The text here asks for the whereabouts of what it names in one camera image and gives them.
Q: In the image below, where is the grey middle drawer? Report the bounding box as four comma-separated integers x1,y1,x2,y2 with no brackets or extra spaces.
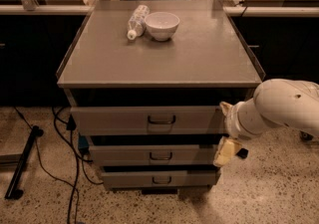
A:
89,144,217,166

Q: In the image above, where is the black caster wheel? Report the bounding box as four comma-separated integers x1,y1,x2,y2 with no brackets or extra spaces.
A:
300,131,313,141

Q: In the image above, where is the white counter ledge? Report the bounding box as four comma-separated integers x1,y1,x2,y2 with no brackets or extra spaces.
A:
0,5,92,15

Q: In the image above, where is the grey drawer cabinet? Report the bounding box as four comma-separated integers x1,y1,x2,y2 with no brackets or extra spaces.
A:
55,0,266,196

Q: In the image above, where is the blue power box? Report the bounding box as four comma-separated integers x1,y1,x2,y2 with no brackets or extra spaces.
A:
78,135,89,151

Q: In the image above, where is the grey drawer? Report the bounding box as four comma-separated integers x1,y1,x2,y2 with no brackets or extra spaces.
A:
89,144,217,166
71,106,226,135
102,170,220,189

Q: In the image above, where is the white ceramic bowl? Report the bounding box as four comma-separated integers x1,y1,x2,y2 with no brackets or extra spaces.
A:
145,12,180,41

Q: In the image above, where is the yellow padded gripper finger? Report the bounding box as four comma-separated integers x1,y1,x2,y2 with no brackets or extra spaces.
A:
213,136,242,167
219,102,232,116

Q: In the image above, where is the black floor cable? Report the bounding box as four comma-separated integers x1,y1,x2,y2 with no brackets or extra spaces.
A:
12,106,104,224

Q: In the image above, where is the clear plastic water bottle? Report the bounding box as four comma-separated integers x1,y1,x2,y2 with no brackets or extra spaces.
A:
127,5,150,41

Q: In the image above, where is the grey top drawer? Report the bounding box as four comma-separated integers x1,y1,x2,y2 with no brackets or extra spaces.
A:
71,106,226,135

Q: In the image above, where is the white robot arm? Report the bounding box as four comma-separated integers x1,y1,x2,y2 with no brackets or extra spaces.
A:
213,79,319,167

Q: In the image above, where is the grey bottom drawer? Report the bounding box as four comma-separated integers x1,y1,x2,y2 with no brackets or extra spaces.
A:
102,170,220,189

